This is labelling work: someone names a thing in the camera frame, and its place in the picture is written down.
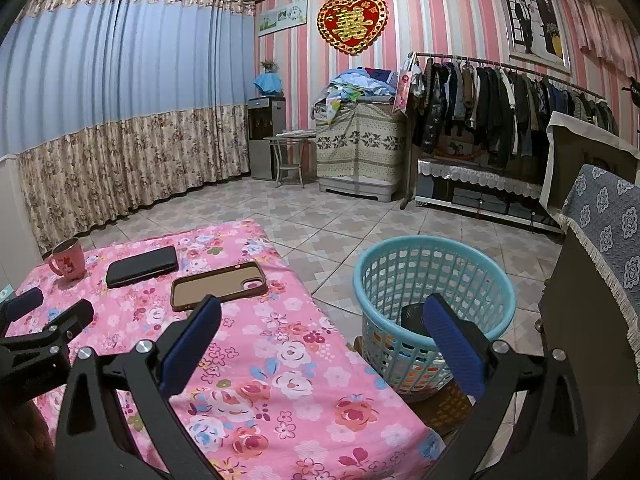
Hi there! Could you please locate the blue cloth bottle cover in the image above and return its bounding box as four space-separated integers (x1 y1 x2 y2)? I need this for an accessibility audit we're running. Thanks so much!
252 72 284 97

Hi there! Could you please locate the red heart wall decoration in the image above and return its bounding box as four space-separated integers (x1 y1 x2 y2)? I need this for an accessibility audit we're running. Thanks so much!
318 0 390 56

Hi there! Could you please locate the black round mesh container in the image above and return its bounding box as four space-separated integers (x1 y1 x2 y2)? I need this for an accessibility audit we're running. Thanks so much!
400 302 451 338

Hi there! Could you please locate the grey water dispenser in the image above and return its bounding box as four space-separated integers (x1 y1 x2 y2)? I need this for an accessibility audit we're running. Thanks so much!
247 95 287 181

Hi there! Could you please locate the pink mug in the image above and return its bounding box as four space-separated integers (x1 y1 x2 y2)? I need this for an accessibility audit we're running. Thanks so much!
46 236 87 282

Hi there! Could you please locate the red and white gift bag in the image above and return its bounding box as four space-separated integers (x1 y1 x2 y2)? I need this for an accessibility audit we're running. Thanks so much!
392 60 418 113

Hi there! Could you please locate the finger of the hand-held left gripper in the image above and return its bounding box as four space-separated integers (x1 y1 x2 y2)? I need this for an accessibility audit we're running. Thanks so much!
0 299 96 377
0 287 45 323

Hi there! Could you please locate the pink floral blanket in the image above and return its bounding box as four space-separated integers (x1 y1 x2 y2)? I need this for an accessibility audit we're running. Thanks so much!
0 219 446 480

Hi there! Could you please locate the black wallet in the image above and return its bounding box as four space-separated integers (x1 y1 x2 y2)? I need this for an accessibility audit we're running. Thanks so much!
105 245 179 289

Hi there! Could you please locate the framed black and white poster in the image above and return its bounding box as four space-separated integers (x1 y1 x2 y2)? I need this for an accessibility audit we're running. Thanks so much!
492 0 572 75

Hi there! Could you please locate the light blue plastic basket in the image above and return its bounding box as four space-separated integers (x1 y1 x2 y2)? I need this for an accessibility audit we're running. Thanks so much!
352 233 517 405

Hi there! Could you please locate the pink curtain valance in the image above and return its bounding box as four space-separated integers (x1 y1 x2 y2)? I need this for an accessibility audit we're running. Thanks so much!
565 0 640 78

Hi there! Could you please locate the television with beige cover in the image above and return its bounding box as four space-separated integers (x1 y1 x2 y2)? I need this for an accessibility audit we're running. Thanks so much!
544 111 640 221

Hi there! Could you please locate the small metal table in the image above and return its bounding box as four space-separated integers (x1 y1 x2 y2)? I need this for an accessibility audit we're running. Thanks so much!
264 130 317 188

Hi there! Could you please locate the row of hanging clothes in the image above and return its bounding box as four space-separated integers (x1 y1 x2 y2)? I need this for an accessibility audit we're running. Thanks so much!
415 57 621 163

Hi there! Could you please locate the pile of folded clothes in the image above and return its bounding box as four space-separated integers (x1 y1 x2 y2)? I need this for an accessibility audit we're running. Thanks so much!
312 66 398 121

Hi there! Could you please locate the small landscape wall picture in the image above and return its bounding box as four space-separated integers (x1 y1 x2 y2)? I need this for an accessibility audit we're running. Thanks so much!
257 0 308 37

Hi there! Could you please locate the brown rectangular tray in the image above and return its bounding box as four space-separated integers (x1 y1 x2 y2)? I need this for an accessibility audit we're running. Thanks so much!
170 260 268 313

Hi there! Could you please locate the blue and floral curtain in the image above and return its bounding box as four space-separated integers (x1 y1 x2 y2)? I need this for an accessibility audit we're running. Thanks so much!
0 0 257 253

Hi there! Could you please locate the low stand with lace cloth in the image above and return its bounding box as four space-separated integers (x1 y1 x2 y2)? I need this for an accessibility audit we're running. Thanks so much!
416 157 563 233

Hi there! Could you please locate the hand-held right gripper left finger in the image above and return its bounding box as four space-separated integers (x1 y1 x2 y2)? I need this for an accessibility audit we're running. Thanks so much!
54 295 223 480

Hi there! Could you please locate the patterned cloth covered washer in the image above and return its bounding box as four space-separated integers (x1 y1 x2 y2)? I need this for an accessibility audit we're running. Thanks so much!
315 100 407 204

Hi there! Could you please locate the white cabinet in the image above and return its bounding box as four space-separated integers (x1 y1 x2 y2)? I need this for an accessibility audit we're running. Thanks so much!
0 157 43 286

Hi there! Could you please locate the metal clothes rack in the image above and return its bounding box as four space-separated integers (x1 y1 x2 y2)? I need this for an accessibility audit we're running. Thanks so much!
400 51 606 211

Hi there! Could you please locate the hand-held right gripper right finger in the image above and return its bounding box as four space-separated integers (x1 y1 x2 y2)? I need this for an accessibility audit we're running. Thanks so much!
421 292 590 480

